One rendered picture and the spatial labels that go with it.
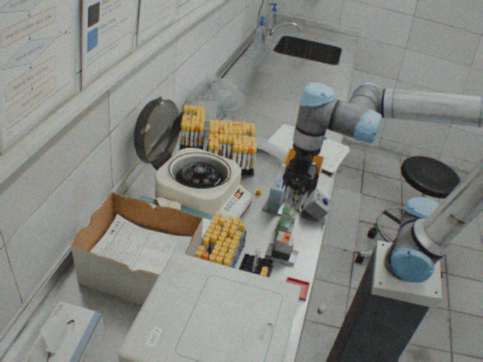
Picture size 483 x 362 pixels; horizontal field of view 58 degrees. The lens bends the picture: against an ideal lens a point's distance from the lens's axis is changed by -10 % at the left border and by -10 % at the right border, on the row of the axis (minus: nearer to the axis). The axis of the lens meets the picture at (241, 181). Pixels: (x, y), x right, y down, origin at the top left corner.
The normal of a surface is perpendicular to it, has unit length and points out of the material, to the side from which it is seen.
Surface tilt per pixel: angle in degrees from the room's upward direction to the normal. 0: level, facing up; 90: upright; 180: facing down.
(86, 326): 1
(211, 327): 0
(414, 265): 98
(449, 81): 90
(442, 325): 0
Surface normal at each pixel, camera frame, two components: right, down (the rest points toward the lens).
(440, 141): -0.26, 0.55
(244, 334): 0.11, -0.80
